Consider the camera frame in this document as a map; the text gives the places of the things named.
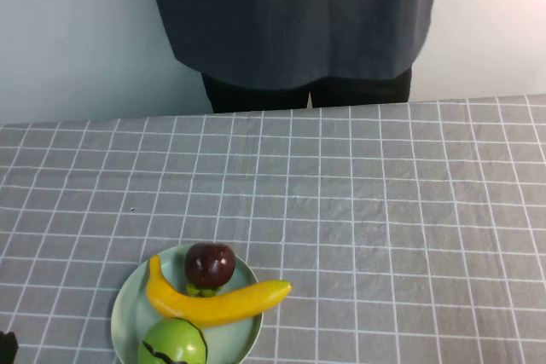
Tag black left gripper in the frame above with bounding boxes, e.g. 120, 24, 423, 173
0, 331, 19, 364

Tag yellow banana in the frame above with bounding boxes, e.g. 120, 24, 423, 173
146, 254, 293, 328

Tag light green round plate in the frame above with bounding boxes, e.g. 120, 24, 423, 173
110, 244, 265, 364

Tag green fruit with black stripe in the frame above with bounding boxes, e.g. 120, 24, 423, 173
136, 317, 209, 364

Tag dark red mangosteen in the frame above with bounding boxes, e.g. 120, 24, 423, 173
183, 242, 237, 298

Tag black trousers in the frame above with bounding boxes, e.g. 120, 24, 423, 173
200, 67, 414, 114

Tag dark grey shirt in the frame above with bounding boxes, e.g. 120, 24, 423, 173
142, 0, 440, 91

